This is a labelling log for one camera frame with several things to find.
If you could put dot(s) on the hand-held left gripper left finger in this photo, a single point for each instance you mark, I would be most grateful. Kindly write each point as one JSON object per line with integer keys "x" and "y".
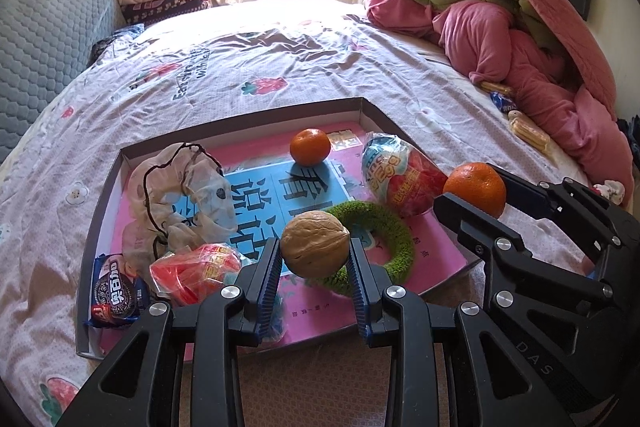
{"x": 267, "y": 287}

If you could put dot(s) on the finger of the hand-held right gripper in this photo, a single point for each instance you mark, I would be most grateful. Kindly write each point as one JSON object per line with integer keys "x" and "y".
{"x": 465, "y": 217}
{"x": 540, "y": 197}

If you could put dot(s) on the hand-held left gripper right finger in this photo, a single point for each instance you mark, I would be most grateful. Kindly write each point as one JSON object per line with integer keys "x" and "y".
{"x": 357, "y": 292}

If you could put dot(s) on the orange mandarin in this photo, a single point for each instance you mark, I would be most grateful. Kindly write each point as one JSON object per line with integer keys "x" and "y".
{"x": 475, "y": 187}
{"x": 310, "y": 147}

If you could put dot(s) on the brown walnut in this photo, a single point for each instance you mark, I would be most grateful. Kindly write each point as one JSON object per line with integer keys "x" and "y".
{"x": 315, "y": 244}

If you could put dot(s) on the green fuzzy scrunchie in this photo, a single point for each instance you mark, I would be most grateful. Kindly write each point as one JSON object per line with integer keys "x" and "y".
{"x": 395, "y": 232}

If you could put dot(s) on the red egg toy packet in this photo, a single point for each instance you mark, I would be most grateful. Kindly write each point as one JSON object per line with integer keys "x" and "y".
{"x": 195, "y": 272}

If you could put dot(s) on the blue egg toy packet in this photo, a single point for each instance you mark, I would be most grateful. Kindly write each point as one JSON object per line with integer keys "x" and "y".
{"x": 400, "y": 177}

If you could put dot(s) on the white sheer scrunchie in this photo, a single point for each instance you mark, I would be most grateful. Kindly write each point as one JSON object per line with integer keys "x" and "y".
{"x": 170, "y": 217}

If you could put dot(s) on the blue cookie packet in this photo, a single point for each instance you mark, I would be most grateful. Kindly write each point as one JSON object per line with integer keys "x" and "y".
{"x": 115, "y": 297}

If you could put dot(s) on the grey shallow cardboard box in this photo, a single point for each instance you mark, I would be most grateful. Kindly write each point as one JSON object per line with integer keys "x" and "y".
{"x": 250, "y": 119}

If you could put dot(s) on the yellow wafer packet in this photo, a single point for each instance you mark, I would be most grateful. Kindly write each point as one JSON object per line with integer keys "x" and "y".
{"x": 529, "y": 132}
{"x": 495, "y": 88}

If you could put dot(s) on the white and red scrunchie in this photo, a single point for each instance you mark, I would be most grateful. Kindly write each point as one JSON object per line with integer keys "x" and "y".
{"x": 609, "y": 191}

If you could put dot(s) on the blue snack packet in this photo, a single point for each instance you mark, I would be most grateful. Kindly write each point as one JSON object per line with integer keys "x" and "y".
{"x": 505, "y": 103}

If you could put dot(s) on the pink quilt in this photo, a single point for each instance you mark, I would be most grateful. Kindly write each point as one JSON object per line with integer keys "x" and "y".
{"x": 490, "y": 52}

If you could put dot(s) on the pink quilted pad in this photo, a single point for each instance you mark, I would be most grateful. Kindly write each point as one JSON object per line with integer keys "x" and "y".
{"x": 550, "y": 7}

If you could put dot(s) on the dark blue patterned cloth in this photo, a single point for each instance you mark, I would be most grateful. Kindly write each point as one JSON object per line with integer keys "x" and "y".
{"x": 115, "y": 44}

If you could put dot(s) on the dark patterned folded blanket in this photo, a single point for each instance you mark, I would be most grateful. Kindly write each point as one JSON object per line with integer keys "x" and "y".
{"x": 165, "y": 9}

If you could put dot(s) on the grey quilted headboard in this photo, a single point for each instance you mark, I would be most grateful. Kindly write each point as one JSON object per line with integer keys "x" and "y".
{"x": 40, "y": 57}

